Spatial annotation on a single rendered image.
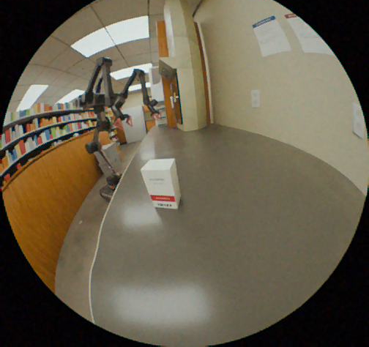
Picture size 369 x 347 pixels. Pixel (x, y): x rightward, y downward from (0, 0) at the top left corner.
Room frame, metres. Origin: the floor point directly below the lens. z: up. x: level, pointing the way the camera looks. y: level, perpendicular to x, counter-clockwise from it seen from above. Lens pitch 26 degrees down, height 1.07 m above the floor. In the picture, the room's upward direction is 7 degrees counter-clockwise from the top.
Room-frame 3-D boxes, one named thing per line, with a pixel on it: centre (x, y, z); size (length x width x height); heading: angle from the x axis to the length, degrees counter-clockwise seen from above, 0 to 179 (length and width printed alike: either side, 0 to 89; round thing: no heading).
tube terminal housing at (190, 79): (0.97, -0.12, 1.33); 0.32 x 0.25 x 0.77; 10
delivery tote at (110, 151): (2.29, 1.94, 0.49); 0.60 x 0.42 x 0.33; 10
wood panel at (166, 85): (1.20, -0.11, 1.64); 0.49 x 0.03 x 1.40; 100
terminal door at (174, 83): (0.95, 0.01, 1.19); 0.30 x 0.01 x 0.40; 10
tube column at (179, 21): (0.97, -0.12, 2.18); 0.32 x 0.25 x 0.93; 10
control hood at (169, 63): (0.94, 0.06, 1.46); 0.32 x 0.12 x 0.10; 10
